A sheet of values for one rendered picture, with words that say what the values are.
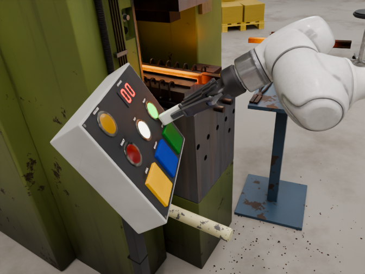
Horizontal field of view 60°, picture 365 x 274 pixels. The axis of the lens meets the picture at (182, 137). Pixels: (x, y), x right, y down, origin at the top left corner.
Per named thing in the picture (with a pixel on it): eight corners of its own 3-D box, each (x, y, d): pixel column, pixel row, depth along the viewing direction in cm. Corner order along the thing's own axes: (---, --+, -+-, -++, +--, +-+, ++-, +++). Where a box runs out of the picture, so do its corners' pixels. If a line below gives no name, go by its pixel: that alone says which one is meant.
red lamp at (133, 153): (146, 158, 69) (144, 142, 67) (133, 170, 66) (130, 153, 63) (136, 154, 70) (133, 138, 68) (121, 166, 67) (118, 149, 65)
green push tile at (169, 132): (183, 138, 92) (168, 119, 88) (180, 153, 86) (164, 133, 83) (178, 141, 92) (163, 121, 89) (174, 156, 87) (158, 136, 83)
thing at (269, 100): (316, 83, 176) (317, 80, 175) (312, 116, 145) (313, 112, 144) (262, 79, 186) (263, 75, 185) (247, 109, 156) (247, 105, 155)
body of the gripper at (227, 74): (249, 97, 74) (214, 114, 77) (247, 82, 81) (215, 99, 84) (233, 70, 71) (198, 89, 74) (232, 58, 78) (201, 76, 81)
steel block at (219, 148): (233, 159, 167) (236, 80, 143) (198, 204, 140) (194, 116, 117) (149, 134, 194) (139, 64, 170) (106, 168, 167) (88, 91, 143)
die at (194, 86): (209, 89, 136) (209, 70, 132) (185, 109, 122) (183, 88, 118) (134, 75, 156) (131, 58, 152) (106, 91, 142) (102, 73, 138)
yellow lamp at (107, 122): (123, 129, 66) (119, 111, 63) (107, 140, 62) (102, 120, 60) (111, 126, 67) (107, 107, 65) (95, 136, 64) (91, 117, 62)
